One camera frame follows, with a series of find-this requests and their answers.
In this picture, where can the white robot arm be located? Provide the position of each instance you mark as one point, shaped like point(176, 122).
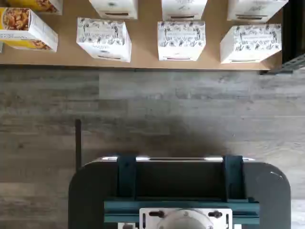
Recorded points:
point(184, 220)

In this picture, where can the white floral print box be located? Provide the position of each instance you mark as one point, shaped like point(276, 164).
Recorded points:
point(183, 8)
point(181, 38)
point(102, 35)
point(252, 44)
point(255, 9)
point(114, 7)

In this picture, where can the black metal shelving frame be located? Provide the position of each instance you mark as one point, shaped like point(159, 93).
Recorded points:
point(294, 33)

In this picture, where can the dark grey mobile base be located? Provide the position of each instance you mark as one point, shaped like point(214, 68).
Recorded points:
point(90, 190)

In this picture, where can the white mounting plate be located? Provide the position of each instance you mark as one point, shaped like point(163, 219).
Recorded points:
point(147, 218)

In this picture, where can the yellow label granola box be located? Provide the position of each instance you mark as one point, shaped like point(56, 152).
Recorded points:
point(43, 6)
point(26, 26)

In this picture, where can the black antenna rod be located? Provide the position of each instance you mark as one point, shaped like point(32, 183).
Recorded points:
point(78, 143)

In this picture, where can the teal metal frame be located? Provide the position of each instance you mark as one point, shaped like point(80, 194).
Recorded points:
point(126, 176)

